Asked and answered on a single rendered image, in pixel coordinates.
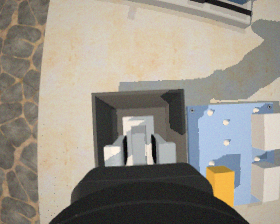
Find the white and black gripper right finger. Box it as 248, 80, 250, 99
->
151, 134, 176, 164

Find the yellow block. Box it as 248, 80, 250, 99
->
206, 165, 234, 207

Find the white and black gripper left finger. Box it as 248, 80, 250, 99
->
104, 135, 128, 167

